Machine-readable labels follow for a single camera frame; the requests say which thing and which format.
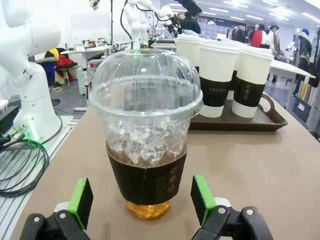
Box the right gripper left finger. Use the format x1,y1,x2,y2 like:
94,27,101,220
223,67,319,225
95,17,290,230
23,177,95,240

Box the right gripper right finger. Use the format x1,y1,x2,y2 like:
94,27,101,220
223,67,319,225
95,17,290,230
190,174,276,240

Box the iced coffee cup dome lid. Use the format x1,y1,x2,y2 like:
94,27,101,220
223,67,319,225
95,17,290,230
88,48,204,221

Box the white lidded paper coffee cup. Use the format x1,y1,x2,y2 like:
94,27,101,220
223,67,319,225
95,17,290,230
224,39,247,100
175,33,202,75
231,46,275,119
198,40,241,119

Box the brown plastic serving tray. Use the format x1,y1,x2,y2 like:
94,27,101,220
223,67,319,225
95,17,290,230
187,91,289,132

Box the white box device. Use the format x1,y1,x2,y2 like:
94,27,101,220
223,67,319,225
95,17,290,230
77,65,91,96

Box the dark storage box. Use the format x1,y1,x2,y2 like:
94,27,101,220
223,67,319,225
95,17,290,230
291,95,313,124

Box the chair with red yellow clothes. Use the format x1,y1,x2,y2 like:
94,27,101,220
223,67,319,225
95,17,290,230
44,47,79,87

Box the white workbench with equipment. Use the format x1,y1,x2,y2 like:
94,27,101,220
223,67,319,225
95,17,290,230
59,37,118,66

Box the long white table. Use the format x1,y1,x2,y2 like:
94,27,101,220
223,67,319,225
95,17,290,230
269,58,317,85

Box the mannequin in red vest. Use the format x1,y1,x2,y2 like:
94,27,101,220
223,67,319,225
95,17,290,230
249,23,269,49

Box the person in black jacket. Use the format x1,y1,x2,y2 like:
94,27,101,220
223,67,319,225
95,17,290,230
178,11,202,35

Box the mannequin with hat and scarf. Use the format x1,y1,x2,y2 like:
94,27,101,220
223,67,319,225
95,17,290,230
266,21,282,60

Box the mannequin in dark coat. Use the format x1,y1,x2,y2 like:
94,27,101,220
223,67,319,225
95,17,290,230
296,28,314,97

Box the black overhead monitor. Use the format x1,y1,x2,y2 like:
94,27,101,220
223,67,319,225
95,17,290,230
175,0,203,18

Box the black cables with green connectors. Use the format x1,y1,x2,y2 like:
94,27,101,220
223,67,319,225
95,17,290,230
0,133,51,196

